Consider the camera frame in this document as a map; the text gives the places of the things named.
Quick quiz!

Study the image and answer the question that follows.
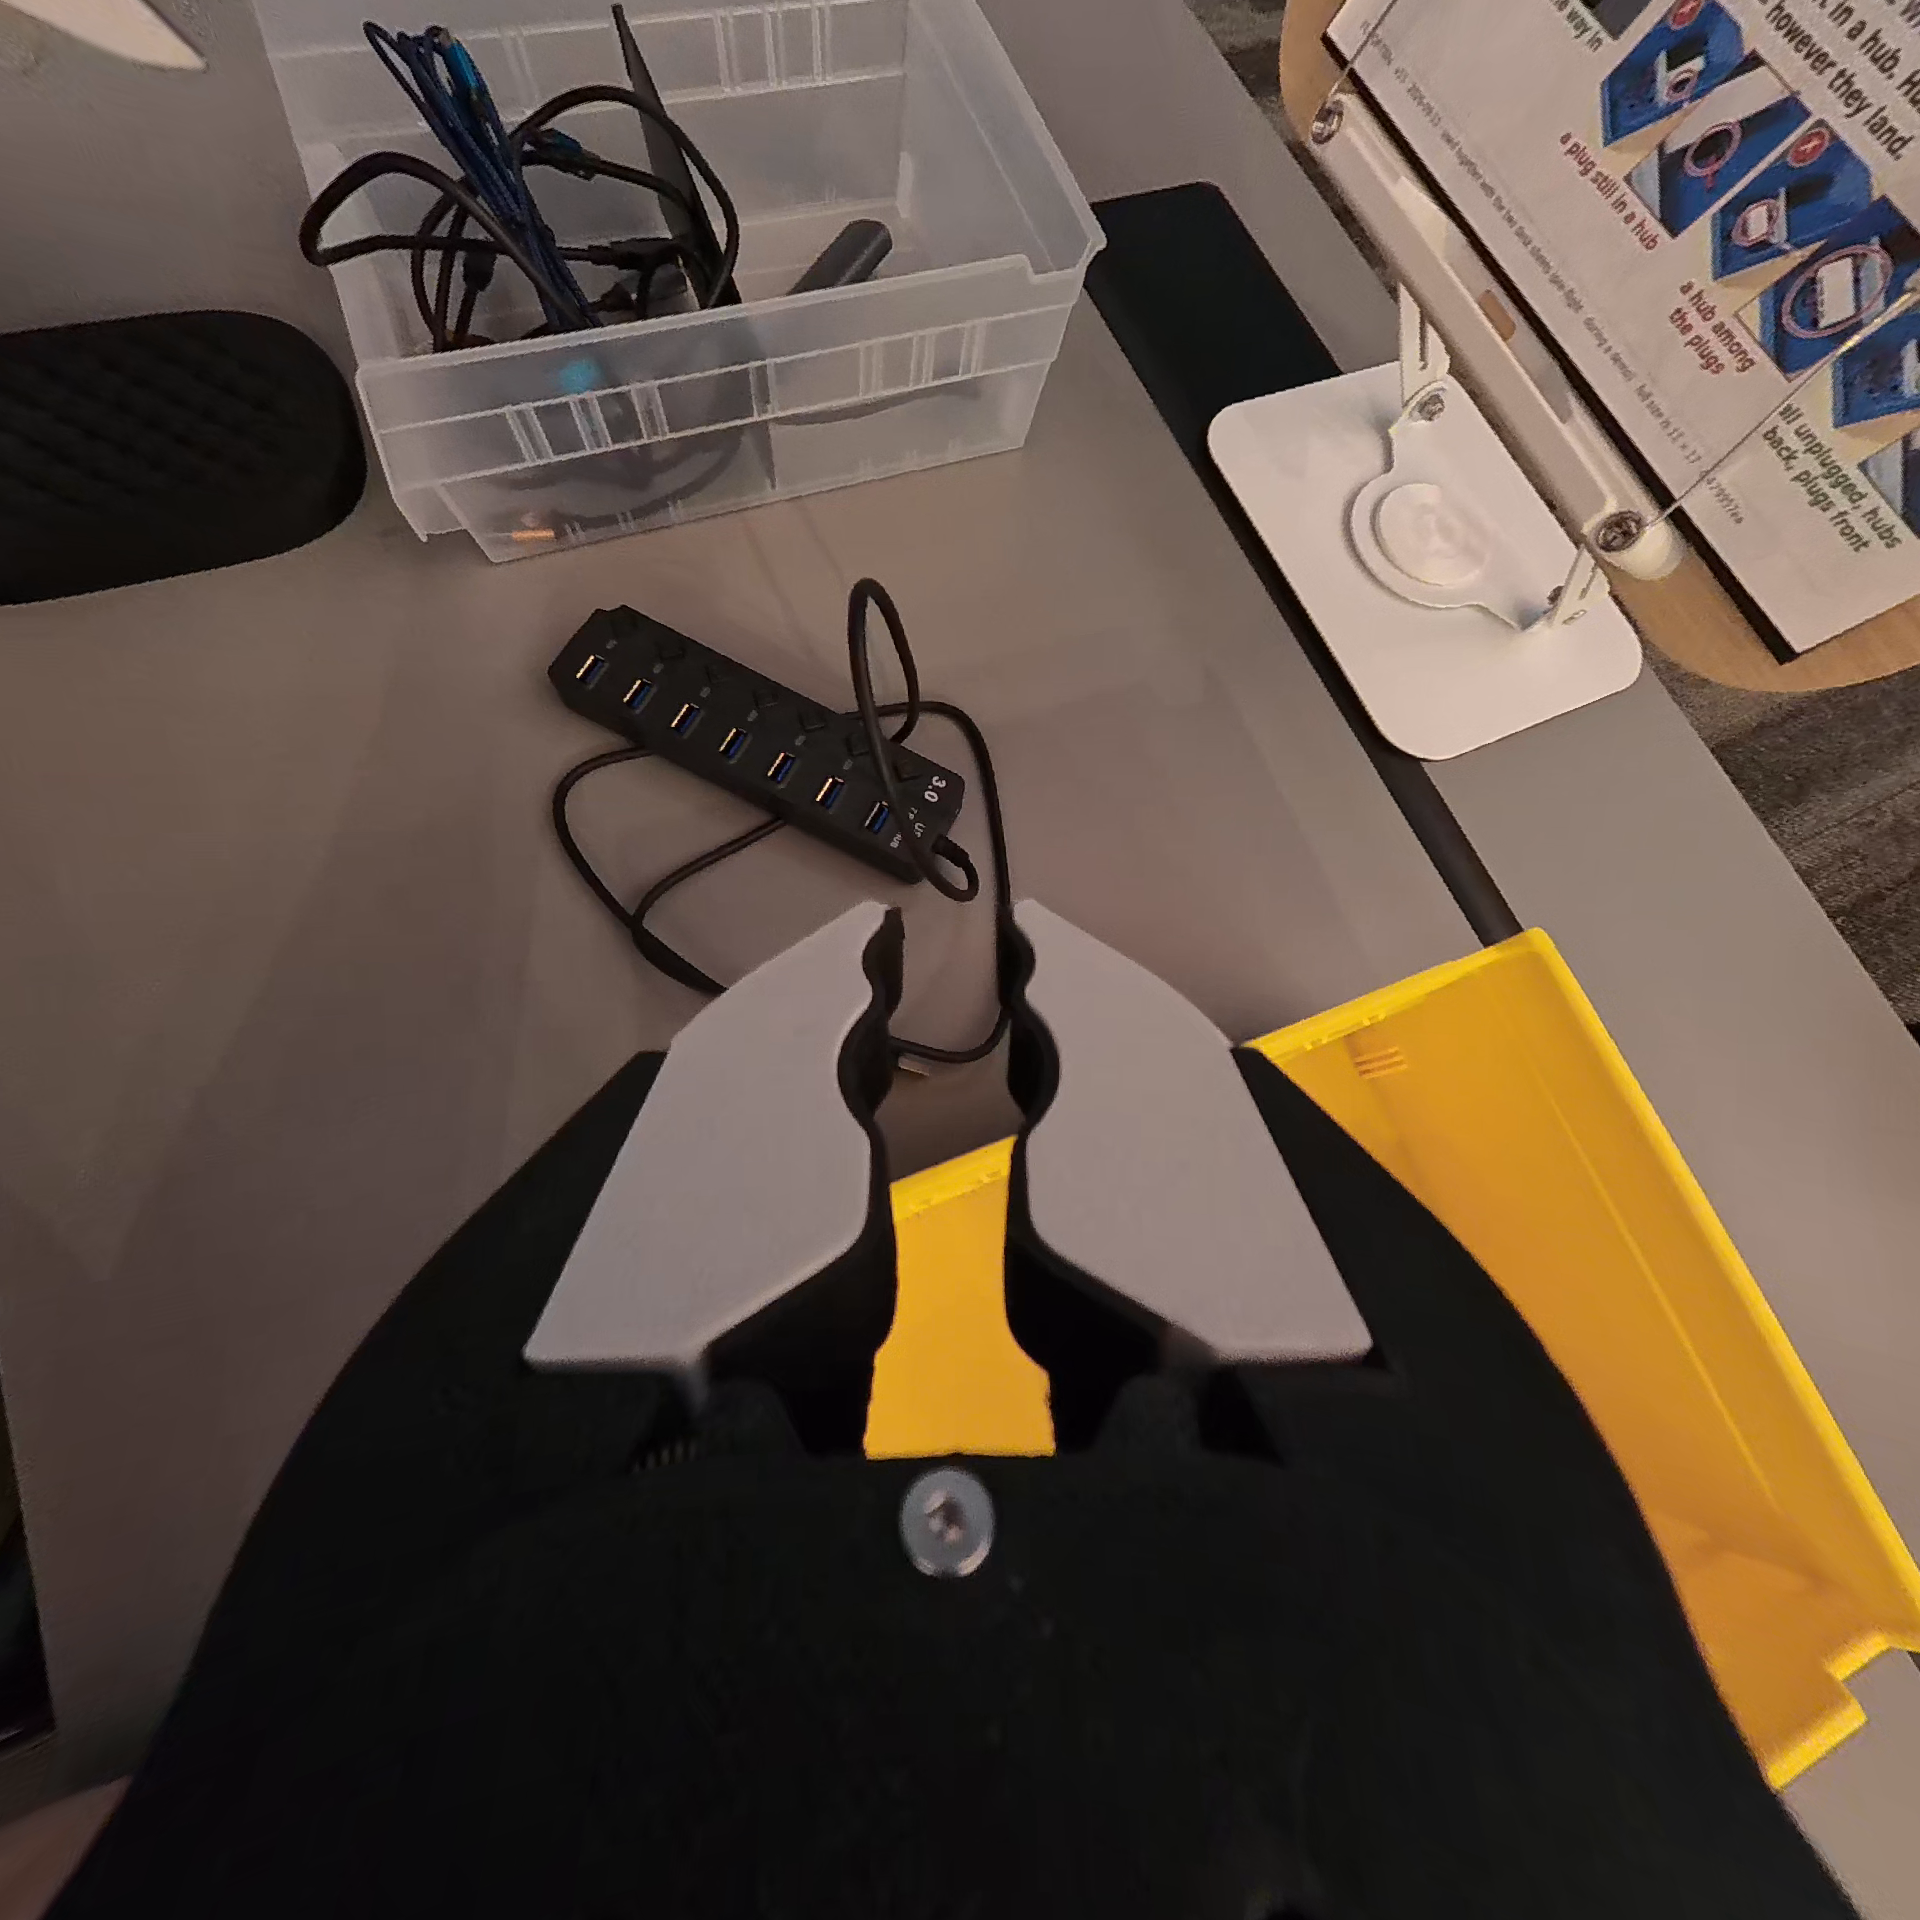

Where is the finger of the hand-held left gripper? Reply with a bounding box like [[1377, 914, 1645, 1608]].
[[0, 0, 207, 77]]

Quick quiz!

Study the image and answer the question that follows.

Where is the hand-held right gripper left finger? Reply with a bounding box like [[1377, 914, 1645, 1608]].
[[523, 901, 911, 1436]]

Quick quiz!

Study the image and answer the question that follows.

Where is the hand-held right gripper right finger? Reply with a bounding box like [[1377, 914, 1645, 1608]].
[[998, 896, 1385, 1436]]

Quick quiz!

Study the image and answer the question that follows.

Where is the thick black hub cable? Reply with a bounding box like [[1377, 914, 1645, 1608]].
[[551, 574, 1023, 1077]]

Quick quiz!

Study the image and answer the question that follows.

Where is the blue red braided cable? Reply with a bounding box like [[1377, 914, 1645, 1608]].
[[353, 16, 616, 339]]

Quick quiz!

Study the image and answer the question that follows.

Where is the yellow plastic bin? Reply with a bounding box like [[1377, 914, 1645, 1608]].
[[862, 927, 1920, 1797]]

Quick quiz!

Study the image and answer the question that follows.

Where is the grey metal USB hub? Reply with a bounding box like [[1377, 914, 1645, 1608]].
[[783, 214, 897, 299]]

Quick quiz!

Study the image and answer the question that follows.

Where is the clear plastic bin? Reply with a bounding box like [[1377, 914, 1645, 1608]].
[[254, 0, 1099, 568]]

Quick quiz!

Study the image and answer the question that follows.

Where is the black quilted cushion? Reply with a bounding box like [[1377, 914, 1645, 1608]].
[[0, 306, 370, 611]]

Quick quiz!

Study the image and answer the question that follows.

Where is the instruction poster board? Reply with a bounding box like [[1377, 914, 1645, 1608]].
[[1280, 0, 1920, 701]]

